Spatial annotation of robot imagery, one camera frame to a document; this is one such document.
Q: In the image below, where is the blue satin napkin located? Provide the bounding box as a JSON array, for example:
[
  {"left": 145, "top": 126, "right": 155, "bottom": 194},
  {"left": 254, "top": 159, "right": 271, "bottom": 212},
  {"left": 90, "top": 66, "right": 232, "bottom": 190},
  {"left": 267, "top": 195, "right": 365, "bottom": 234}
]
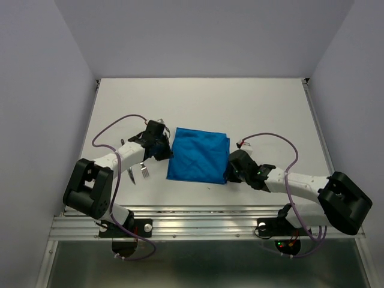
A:
[{"left": 166, "top": 127, "right": 230, "bottom": 185}]

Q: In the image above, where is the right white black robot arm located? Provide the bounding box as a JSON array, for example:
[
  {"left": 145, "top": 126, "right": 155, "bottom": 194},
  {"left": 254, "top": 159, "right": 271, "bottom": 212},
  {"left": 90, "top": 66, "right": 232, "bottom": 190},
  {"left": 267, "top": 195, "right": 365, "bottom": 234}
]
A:
[{"left": 227, "top": 149, "right": 373, "bottom": 236}]

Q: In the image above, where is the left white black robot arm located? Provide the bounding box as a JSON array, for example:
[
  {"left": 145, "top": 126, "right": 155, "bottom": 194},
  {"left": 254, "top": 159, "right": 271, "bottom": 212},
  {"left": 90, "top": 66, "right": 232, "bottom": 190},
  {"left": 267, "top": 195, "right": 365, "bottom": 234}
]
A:
[{"left": 63, "top": 120, "right": 173, "bottom": 236}]

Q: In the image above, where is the silver fork black handle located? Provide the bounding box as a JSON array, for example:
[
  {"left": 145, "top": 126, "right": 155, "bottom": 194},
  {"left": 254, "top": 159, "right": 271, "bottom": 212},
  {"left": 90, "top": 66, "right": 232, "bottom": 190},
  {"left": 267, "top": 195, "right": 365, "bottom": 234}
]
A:
[{"left": 140, "top": 162, "right": 149, "bottom": 179}]

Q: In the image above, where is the silver knife black handle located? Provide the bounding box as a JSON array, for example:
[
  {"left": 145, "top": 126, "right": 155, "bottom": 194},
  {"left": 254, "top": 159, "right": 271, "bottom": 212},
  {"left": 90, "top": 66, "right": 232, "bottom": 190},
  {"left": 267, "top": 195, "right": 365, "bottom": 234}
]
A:
[{"left": 121, "top": 139, "right": 136, "bottom": 185}]

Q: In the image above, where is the aluminium frame rail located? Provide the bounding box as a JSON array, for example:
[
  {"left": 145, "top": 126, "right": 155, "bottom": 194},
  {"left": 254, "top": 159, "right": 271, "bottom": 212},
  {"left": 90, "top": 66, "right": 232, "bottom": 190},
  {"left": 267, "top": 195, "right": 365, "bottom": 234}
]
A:
[{"left": 37, "top": 78, "right": 372, "bottom": 287}]

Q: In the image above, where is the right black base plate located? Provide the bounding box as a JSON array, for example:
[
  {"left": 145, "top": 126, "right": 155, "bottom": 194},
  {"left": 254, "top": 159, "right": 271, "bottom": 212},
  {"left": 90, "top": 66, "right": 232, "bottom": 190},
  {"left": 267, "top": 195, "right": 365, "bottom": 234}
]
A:
[{"left": 257, "top": 218, "right": 306, "bottom": 238}]

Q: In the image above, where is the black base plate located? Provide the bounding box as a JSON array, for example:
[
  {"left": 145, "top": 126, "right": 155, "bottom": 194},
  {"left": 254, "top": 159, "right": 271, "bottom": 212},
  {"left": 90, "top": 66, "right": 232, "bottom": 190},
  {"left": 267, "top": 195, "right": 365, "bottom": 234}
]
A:
[
  {"left": 257, "top": 218, "right": 306, "bottom": 238},
  {"left": 97, "top": 218, "right": 152, "bottom": 238}
]

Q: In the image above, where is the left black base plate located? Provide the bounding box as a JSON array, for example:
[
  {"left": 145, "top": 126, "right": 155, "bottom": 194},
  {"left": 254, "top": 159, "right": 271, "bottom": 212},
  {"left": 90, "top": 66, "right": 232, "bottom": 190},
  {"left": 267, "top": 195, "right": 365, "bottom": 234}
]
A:
[{"left": 97, "top": 218, "right": 152, "bottom": 238}]

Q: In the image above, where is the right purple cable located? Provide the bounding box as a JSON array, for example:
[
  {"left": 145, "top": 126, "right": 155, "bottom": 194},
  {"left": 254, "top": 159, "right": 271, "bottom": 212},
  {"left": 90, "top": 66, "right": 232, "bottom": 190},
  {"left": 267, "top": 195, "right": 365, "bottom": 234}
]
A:
[{"left": 239, "top": 131, "right": 328, "bottom": 259}]

